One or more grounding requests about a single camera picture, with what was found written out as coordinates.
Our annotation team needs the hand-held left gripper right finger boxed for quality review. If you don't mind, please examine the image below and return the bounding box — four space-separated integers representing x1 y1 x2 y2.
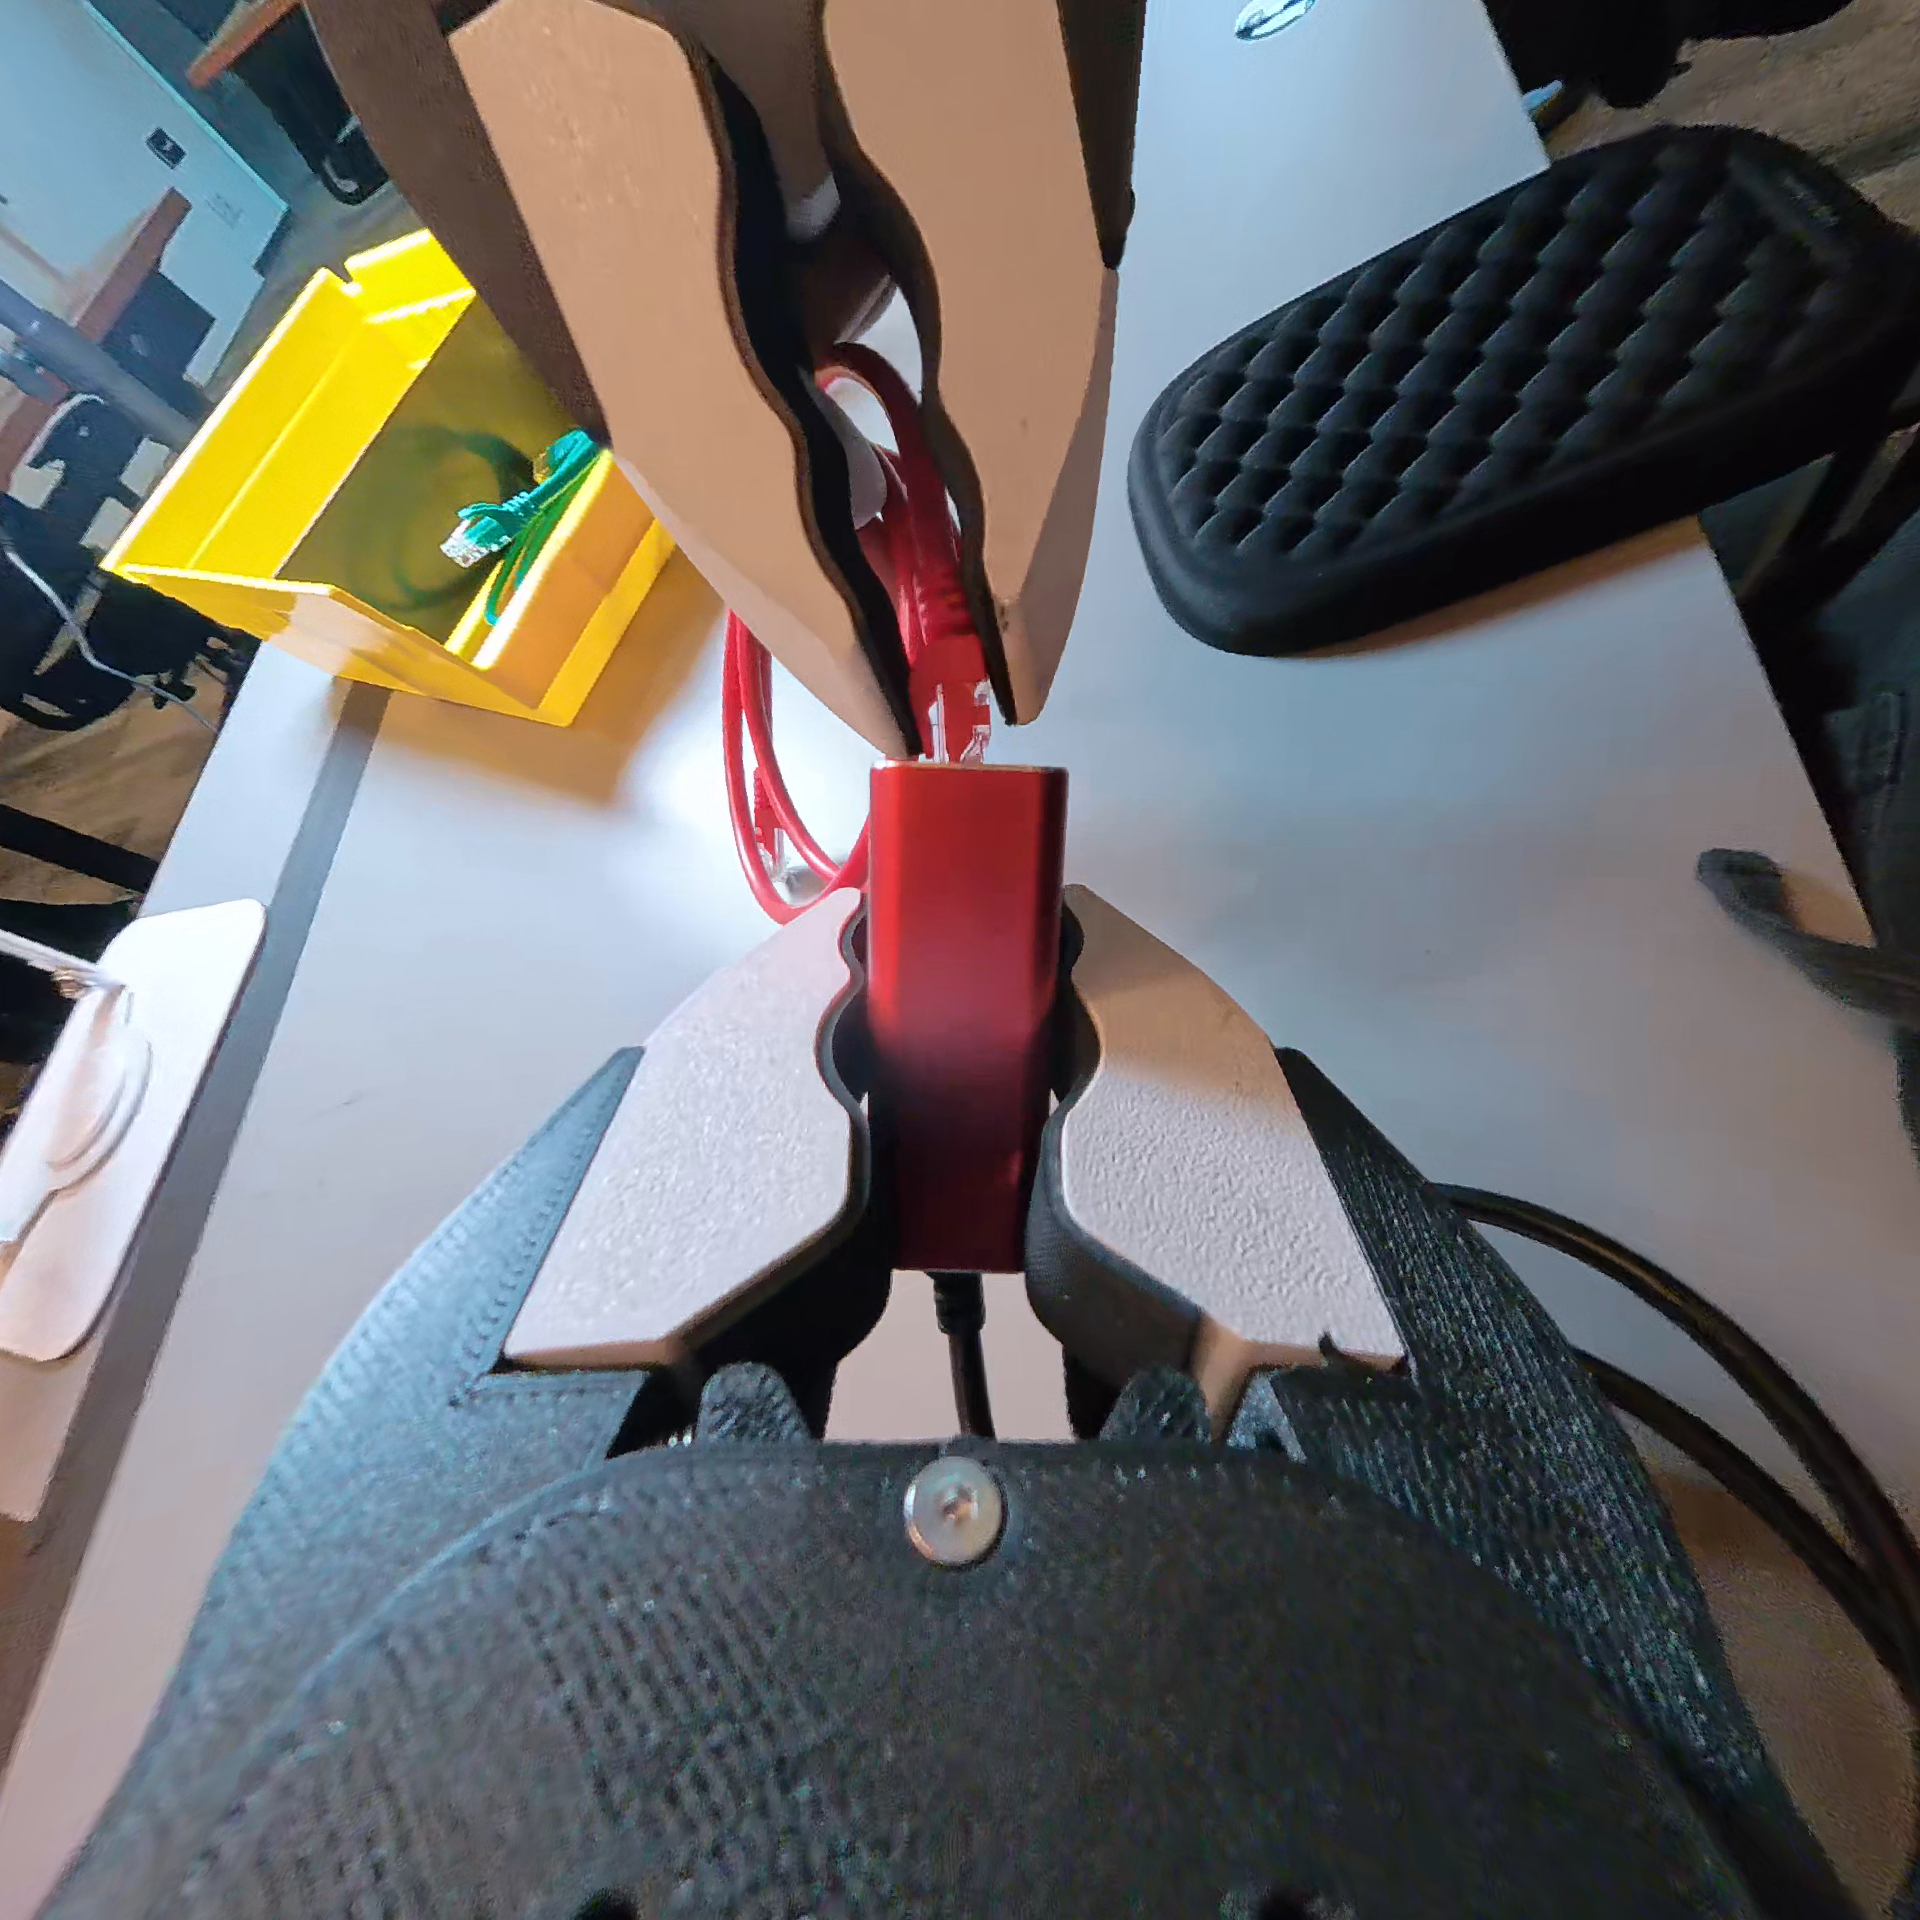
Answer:
1026 881 1410 1388

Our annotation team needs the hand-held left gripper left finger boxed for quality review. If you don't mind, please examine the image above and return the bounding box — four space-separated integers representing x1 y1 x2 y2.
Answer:
503 893 876 1374

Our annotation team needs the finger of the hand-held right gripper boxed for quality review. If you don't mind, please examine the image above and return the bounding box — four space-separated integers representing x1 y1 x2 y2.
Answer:
446 0 921 753
822 0 1124 726

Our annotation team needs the green ethernet cable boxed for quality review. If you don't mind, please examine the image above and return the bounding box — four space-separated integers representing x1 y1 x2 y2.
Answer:
360 426 604 632

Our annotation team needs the red ethernet splitter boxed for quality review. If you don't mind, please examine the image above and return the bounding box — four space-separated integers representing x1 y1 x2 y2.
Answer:
867 757 1074 1278

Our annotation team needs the black ethernet cable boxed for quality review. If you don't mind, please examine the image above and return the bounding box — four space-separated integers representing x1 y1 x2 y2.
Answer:
928 1184 1920 1703

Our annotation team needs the red ethernet cable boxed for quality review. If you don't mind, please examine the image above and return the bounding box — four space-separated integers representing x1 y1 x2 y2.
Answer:
717 344 1001 924

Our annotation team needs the yellow plastic bin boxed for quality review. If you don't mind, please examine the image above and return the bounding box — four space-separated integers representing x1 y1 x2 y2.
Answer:
102 225 678 730

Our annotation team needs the person's right hand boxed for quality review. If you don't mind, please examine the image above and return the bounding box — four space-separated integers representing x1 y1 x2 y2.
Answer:
802 233 899 344

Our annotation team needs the black ribbed pad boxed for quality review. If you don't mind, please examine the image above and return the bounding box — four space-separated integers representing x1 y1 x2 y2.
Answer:
1126 125 1920 659

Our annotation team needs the document stand with white base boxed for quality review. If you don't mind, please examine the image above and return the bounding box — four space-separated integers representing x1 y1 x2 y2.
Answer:
0 897 267 1364

